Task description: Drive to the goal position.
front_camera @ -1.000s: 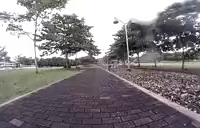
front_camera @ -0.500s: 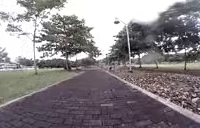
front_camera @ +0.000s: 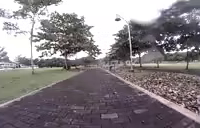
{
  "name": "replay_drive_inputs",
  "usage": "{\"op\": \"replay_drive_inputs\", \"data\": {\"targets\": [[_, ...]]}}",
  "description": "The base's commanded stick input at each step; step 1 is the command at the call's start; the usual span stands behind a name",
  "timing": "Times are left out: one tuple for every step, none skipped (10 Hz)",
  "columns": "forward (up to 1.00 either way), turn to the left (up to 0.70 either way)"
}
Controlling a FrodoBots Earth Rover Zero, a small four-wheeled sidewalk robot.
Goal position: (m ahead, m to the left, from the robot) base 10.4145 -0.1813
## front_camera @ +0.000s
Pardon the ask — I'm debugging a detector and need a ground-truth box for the dark brick path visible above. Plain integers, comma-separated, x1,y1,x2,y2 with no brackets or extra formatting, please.
0,67,200,128

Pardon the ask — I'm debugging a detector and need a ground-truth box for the street lamp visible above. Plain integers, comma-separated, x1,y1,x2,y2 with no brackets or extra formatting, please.
114,13,135,73

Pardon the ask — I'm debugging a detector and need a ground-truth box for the dense dark tree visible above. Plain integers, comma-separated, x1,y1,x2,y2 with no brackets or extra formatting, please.
107,19,156,69

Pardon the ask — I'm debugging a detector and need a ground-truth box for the broad spreading tree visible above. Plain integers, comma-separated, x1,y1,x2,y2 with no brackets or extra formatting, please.
32,11,102,71

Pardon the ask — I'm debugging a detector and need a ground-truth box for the distant row of trees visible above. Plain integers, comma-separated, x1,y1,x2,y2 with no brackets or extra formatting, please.
14,55,101,69

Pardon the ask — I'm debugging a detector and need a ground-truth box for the slim tall tree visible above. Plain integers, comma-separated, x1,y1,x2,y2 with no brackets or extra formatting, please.
0,0,64,75

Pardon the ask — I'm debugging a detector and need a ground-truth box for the grass lawn beyond path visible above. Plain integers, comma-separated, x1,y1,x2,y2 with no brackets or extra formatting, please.
134,61,200,78

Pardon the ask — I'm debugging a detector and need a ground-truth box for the pale kerb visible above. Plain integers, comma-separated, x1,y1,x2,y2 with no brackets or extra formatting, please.
0,68,87,114
102,68,200,128

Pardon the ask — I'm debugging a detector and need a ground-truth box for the grass field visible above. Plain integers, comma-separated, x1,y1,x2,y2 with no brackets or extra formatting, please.
0,66,86,109

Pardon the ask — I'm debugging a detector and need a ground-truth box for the large dark tree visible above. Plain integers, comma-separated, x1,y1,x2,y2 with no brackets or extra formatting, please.
131,0,200,71

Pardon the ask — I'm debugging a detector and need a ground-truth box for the building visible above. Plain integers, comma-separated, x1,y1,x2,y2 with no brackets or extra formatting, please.
0,60,21,70

